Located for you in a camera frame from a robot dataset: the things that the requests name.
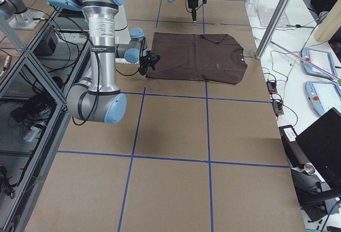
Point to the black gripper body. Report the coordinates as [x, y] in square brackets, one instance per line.
[146, 63]
[192, 5]

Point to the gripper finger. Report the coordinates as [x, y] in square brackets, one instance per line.
[143, 71]
[194, 17]

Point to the dark brown t-shirt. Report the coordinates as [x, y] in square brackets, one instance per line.
[205, 57]

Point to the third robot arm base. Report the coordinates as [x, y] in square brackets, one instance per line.
[24, 18]

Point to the orange black connector box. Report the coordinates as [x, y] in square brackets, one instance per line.
[272, 87]

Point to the far blue teach pendant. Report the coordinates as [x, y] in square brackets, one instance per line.
[322, 59]

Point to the blue teach pendant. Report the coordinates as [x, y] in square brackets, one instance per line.
[322, 59]
[323, 96]

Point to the reacher grabber stick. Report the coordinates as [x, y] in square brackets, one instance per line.
[307, 61]

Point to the near blue teach pendant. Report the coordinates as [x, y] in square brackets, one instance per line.
[323, 96]

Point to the black label box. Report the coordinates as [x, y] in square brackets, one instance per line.
[288, 137]

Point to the metal cup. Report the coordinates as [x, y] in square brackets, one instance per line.
[308, 169]

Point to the aluminium frame post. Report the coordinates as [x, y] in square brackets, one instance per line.
[279, 10]

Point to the aluminium frame rail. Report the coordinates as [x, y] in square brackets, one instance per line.
[38, 69]

